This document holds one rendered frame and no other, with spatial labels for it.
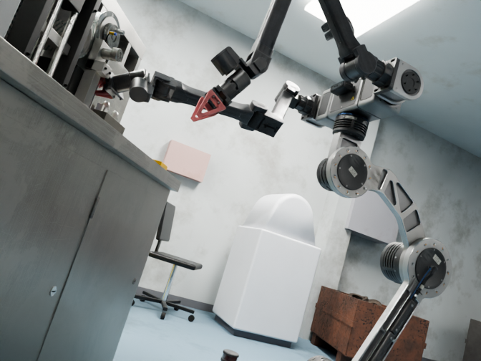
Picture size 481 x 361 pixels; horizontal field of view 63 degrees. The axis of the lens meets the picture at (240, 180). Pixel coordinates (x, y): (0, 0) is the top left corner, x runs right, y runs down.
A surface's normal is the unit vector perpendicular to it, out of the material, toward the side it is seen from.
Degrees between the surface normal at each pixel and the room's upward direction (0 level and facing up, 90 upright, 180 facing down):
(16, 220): 90
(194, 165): 90
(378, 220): 90
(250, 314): 90
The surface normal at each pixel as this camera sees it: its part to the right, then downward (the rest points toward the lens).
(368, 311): 0.14, -0.13
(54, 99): 0.95, 0.27
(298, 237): 0.37, -0.05
